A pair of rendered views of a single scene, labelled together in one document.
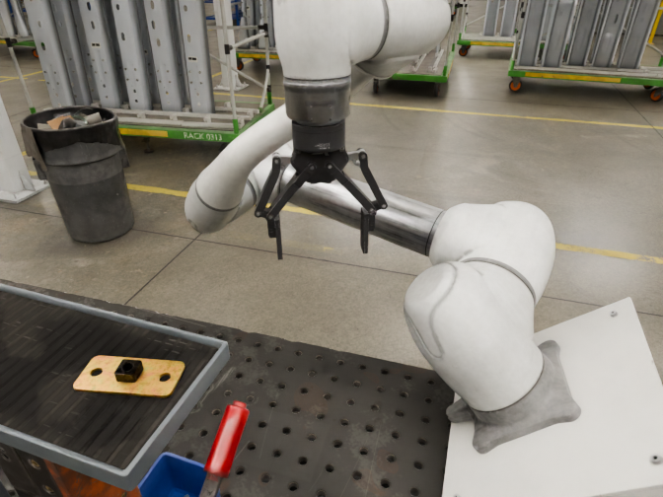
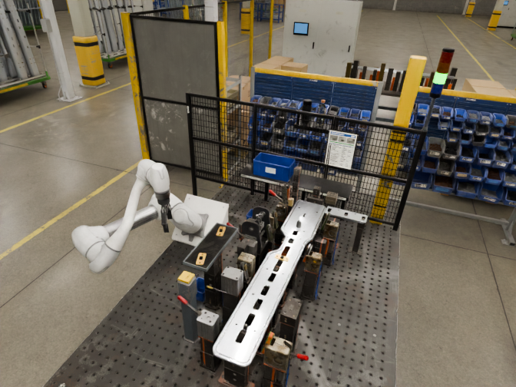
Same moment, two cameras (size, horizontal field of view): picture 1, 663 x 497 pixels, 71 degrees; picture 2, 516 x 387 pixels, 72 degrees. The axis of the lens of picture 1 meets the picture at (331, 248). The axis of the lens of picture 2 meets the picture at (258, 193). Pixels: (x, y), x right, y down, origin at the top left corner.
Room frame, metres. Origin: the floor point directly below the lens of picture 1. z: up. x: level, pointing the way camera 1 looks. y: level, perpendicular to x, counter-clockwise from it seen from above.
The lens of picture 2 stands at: (0.02, 1.76, 2.42)
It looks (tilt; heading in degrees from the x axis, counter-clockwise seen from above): 32 degrees down; 272
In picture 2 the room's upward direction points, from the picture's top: 2 degrees clockwise
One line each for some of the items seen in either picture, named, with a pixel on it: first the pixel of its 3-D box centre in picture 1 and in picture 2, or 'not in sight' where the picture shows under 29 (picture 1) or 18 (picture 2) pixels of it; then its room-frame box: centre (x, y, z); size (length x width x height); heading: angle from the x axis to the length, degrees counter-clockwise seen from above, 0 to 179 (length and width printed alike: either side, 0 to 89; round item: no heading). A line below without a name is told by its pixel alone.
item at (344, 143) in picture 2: not in sight; (340, 149); (-0.51, -0.75, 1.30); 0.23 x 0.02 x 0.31; 161
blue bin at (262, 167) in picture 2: not in sight; (273, 167); (-0.01, -0.80, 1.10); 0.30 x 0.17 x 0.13; 162
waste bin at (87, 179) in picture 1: (86, 176); not in sight; (2.59, 1.46, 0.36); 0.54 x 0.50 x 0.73; 163
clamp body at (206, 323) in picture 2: not in sight; (209, 342); (0.27, 0.69, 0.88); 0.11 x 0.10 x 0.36; 161
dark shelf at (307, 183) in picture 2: not in sight; (295, 180); (-0.19, -0.73, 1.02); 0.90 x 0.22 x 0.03; 161
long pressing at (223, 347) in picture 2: not in sight; (282, 260); (-0.08, 0.20, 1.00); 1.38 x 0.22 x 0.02; 71
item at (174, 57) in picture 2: not in sight; (180, 107); (1.17, -2.44, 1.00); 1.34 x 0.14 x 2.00; 163
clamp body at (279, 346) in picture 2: not in sight; (276, 368); (-0.07, 0.80, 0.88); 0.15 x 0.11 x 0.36; 161
